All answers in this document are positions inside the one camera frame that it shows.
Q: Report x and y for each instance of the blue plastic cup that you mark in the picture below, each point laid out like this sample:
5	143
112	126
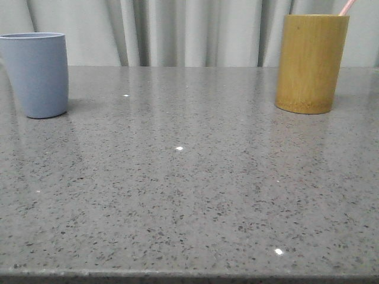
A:
37	67

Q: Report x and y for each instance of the grey pleated curtain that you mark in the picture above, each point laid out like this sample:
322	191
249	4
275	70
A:
163	33

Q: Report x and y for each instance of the bamboo wooden cylinder holder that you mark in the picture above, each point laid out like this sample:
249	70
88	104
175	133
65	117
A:
310	59

